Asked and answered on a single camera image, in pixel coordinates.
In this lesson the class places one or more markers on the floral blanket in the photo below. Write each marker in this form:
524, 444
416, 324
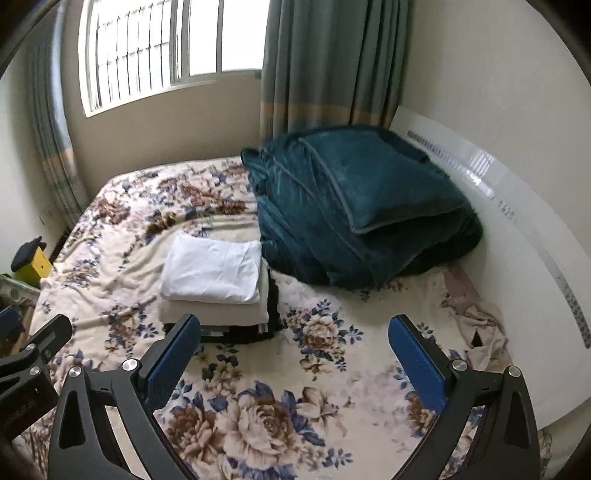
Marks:
295, 406

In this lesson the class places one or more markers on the green curtain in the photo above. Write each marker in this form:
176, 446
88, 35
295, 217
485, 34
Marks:
323, 69
55, 138

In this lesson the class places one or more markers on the yellow and black object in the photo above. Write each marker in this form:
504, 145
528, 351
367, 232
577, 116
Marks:
34, 267

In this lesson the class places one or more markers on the beige crumpled cloth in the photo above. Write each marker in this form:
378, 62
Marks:
485, 323

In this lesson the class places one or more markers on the black folded garment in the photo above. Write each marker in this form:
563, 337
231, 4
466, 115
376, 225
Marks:
258, 333

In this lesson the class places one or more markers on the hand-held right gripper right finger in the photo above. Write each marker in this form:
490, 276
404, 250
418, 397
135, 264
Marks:
415, 364

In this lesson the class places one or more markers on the white shirt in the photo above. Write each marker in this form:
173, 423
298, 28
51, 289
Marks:
207, 267

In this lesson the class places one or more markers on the barred window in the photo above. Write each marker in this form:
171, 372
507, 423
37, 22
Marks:
138, 46

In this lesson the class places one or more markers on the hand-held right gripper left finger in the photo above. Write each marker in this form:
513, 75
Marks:
171, 355

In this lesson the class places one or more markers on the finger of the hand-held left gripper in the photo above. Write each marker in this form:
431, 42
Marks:
10, 323
51, 334

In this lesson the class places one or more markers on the teal folded blanket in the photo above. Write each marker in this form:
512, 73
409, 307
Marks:
360, 198

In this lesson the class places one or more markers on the white headboard panel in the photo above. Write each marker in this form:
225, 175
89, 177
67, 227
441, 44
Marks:
521, 240

